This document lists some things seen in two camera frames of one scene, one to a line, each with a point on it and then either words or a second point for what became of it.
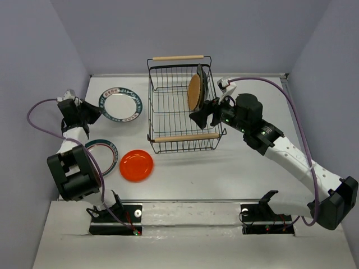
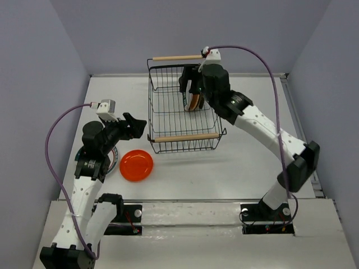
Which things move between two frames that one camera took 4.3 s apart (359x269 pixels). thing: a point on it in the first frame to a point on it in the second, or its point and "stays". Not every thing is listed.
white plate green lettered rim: [120, 105] to [187, 96]
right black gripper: [200, 117] to [190, 72]
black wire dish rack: [178, 87] stays
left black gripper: [96, 111] to [138, 125]
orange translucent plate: [136, 166] stays
